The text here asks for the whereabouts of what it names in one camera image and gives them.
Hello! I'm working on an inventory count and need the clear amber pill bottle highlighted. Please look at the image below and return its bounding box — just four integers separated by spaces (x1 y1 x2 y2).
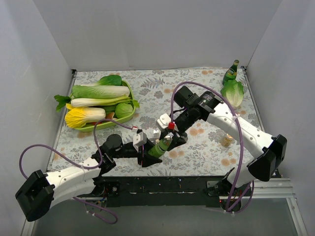
220 134 234 147

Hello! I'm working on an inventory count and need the green lettuce head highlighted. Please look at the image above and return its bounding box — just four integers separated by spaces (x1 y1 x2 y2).
220 80 244 108

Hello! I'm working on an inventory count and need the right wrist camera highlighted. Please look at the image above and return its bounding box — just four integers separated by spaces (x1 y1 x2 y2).
157 113 178 132

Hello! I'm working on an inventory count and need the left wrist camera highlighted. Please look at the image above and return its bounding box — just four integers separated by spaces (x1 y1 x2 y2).
132 131 147 152

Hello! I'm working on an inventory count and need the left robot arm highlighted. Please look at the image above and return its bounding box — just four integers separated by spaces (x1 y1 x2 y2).
15 134 162 222

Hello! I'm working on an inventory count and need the white stalk bok choy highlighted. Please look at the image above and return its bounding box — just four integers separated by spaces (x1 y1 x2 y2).
54 95 132 112

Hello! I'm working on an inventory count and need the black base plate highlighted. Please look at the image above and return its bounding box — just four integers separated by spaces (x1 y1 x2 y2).
80 176 231 207

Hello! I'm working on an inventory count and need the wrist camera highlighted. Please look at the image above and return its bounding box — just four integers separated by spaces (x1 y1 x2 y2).
157 113 178 132
132 131 147 152

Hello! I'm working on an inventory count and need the yellow cabbage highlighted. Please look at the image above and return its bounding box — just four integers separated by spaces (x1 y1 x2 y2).
64 107 106 128

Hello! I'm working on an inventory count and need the aluminium frame rail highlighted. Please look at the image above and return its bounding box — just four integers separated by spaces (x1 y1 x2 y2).
31 178 295 205

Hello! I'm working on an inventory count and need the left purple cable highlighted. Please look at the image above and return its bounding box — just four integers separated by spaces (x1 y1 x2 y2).
19 118 138 225

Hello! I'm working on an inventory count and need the grey weekly pill organizer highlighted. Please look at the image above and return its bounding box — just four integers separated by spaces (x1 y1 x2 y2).
150 129 161 143

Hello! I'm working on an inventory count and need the round green cabbage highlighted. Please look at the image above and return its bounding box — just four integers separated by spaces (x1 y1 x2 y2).
115 103 133 118

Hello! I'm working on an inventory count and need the green plastic tray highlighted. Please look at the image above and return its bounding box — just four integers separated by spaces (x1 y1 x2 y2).
66 80 139 132

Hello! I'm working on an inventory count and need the green pill bottle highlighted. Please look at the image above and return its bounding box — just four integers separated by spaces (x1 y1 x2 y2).
148 137 172 158

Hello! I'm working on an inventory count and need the dark green leafy vegetable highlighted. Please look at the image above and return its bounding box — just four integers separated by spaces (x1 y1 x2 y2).
96 75 122 86

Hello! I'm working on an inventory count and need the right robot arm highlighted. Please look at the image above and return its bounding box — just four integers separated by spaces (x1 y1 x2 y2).
157 86 287 196

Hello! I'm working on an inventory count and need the green napa cabbage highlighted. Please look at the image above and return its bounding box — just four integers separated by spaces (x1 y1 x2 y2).
71 85 130 99

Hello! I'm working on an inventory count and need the green glass bottle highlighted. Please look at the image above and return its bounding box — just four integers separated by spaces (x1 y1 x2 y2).
222 59 239 85

